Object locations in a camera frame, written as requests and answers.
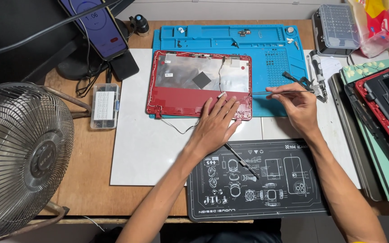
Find person's left hand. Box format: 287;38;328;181
192;95;242;156

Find person's right hand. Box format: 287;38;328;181
266;83;320;136

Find metal tweezers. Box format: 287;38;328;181
251;89;311;96

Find red laptop lid cover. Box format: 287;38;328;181
146;50;253;121

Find black metal laptop hinge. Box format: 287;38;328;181
282;71;327;103

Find blue silicone repair mat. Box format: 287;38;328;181
149;24;308;119

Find grey precision screwdriver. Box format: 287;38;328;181
309;50;328;101

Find white tile board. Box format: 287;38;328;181
261;49;362;189
110;48;263;186

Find black spudger tool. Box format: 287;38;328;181
224;142;260;180

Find black printed work mat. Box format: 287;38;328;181
187;138;328;222

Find clear screwdriver bit case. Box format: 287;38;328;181
312;4;361;57

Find stack of laptop parts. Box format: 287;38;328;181
328;56;389;210

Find colourful plastic bag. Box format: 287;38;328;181
347;0;389;59

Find black small bottle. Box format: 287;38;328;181
129;14;150;37

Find black phone stand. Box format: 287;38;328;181
57;18;140;81

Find clear plastic screw box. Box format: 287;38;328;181
90;83;120;130

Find smartphone on stand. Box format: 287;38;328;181
58;0;130;61

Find metal desk fan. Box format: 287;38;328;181
0;83;75;242

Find black monitor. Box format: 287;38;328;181
0;0;136;86

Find white antenna wire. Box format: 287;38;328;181
160;116;201;134

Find black cable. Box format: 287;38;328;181
0;0;122;58

